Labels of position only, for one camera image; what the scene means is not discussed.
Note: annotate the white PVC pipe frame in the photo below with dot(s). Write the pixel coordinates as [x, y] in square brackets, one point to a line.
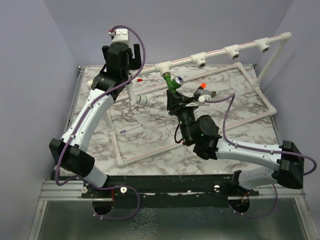
[199, 60]

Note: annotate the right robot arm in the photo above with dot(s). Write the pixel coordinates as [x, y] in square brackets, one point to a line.
[277, 164]

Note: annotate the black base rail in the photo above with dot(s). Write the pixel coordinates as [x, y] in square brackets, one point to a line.
[165, 191]

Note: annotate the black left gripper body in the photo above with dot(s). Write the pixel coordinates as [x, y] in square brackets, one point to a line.
[127, 68]

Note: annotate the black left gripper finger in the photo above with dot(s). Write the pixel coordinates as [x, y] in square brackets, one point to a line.
[136, 61]
[105, 49]

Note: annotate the green water faucet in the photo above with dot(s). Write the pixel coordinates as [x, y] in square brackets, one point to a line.
[173, 83]

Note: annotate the red capped white pen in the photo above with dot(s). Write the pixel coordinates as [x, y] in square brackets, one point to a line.
[144, 79]

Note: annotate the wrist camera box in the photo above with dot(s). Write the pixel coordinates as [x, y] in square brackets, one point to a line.
[120, 35]
[200, 97]

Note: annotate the black orange marker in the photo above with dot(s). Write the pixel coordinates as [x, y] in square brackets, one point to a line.
[202, 86]

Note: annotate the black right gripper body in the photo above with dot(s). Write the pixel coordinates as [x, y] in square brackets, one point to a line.
[185, 115]

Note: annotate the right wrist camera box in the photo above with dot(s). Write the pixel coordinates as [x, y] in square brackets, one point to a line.
[200, 97]

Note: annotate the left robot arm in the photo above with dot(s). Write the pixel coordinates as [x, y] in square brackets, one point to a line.
[70, 151]

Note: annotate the grey brown small fitting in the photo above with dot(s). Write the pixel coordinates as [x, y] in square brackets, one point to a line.
[213, 94]

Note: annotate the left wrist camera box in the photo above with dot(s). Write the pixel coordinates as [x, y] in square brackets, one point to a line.
[120, 35]

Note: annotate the purple capped white pen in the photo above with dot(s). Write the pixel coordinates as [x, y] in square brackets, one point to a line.
[131, 128]

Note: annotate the white installed faucet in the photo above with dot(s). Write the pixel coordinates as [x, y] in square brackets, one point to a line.
[136, 96]

